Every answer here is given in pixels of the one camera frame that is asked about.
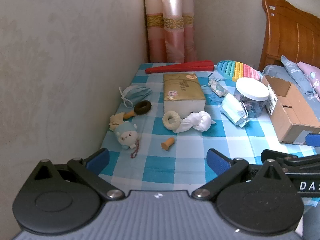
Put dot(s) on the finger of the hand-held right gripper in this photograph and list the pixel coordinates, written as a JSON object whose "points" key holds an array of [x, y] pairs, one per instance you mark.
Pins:
{"points": [[300, 161], [313, 140]]}

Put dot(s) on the pink floral pillow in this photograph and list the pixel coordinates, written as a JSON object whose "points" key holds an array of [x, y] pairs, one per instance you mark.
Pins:
{"points": [[310, 75]]}

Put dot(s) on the packaged blue face masks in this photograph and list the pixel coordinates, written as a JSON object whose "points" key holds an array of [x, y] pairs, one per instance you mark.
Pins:
{"points": [[232, 108]]}

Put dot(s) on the rainbow pop bubble toy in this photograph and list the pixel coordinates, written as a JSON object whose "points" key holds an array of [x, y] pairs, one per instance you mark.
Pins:
{"points": [[237, 70]]}

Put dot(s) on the beige fabric toy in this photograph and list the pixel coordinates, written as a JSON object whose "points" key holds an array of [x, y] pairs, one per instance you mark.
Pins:
{"points": [[116, 121]]}

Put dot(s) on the blue checkered tablecloth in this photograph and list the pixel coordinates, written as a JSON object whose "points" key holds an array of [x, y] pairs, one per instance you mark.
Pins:
{"points": [[190, 142]]}

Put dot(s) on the cream knitted scrunchie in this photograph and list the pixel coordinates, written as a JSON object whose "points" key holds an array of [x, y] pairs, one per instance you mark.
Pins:
{"points": [[166, 124]]}

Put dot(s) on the patterned fabric pouch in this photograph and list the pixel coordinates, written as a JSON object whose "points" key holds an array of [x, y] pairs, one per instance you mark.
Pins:
{"points": [[218, 87]]}

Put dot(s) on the white cloth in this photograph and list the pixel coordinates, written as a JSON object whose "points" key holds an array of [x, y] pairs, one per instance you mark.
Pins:
{"points": [[202, 121]]}

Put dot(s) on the gold tissue pack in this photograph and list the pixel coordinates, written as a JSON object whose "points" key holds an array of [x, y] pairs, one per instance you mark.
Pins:
{"points": [[182, 87]]}

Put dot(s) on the brown cardboard box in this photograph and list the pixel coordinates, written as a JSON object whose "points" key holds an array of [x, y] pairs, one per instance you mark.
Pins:
{"points": [[287, 115]]}

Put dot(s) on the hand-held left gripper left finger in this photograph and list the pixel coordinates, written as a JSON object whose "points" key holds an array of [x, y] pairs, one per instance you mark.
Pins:
{"points": [[98, 159]]}

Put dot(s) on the blue floral pillow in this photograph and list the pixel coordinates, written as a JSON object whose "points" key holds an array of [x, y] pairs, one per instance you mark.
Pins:
{"points": [[292, 70]]}

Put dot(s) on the clear jar with white lid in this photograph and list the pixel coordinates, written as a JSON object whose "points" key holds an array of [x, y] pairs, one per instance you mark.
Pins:
{"points": [[252, 90]]}

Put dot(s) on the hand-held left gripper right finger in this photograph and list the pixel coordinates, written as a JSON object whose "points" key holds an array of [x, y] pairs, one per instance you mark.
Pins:
{"points": [[217, 160]]}

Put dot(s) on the pink curtain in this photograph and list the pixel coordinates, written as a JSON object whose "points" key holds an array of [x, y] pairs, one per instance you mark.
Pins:
{"points": [[172, 30]]}

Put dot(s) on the brown scrunchie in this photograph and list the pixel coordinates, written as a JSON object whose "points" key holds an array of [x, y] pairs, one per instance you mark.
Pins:
{"points": [[137, 109]]}

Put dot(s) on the light blue plush toy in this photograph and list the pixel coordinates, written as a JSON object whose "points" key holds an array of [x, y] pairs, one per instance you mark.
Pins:
{"points": [[127, 136]]}

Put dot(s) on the blue face mask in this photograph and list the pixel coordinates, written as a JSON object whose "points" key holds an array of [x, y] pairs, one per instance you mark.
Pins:
{"points": [[137, 93]]}

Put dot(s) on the orange foam earplug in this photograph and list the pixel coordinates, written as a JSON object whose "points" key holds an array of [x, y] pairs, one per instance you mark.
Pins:
{"points": [[166, 144]]}

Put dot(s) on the red folding fan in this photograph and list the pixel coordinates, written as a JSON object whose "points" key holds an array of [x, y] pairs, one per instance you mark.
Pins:
{"points": [[180, 67]]}

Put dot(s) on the wooden headboard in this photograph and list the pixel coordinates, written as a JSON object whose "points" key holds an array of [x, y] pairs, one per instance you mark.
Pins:
{"points": [[287, 30]]}

